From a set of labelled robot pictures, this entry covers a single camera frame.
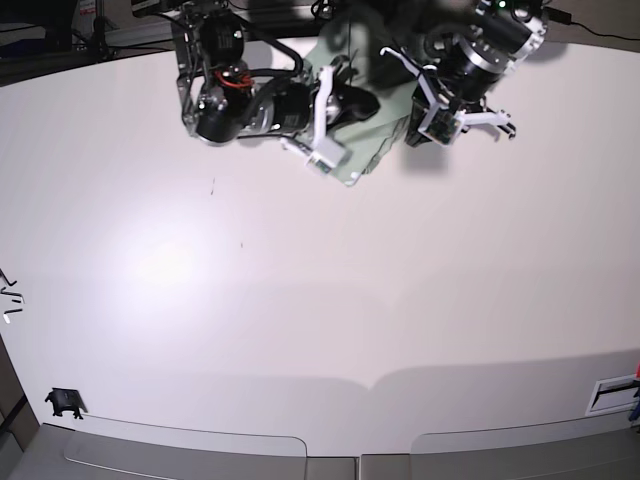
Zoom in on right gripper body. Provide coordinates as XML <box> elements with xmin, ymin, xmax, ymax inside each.
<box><xmin>279</xmin><ymin>66</ymin><xmax>333</xmax><ymax>160</ymax></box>

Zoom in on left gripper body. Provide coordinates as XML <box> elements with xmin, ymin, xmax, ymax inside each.
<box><xmin>380</xmin><ymin>47</ymin><xmax>516</xmax><ymax>143</ymax></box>

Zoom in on light green T-shirt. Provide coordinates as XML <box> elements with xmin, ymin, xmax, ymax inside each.
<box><xmin>299</xmin><ymin>9</ymin><xmax>426</xmax><ymax>189</ymax></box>

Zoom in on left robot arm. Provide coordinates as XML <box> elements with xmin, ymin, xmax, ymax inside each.
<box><xmin>380</xmin><ymin>1</ymin><xmax>548</xmax><ymax>148</ymax></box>

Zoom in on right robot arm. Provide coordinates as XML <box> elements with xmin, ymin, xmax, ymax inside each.
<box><xmin>172</xmin><ymin>1</ymin><xmax>380</xmax><ymax>172</ymax></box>

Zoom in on black power adapter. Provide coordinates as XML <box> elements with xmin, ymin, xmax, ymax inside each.
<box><xmin>543</xmin><ymin>6</ymin><xmax>573</xmax><ymax>25</ymax></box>

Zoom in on small hex keys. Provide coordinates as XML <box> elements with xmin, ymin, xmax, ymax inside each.
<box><xmin>1</xmin><ymin>270</ymin><xmax>26</xmax><ymax>325</ymax></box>

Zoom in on black table clamp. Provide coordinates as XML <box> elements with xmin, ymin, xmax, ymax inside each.
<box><xmin>45</xmin><ymin>388</ymin><xmax>88</xmax><ymax>420</ymax></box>

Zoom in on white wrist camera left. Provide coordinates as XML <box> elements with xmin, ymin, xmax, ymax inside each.
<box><xmin>415</xmin><ymin>101</ymin><xmax>463</xmax><ymax>147</ymax></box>

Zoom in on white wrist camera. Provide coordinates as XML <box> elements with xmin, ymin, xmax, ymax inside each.
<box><xmin>415</xmin><ymin>101</ymin><xmax>463</xmax><ymax>147</ymax></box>
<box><xmin>305</xmin><ymin>137</ymin><xmax>351</xmax><ymax>177</ymax></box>

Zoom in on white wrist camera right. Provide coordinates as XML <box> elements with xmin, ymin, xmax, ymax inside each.
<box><xmin>305</xmin><ymin>137</ymin><xmax>351</xmax><ymax>177</ymax></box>

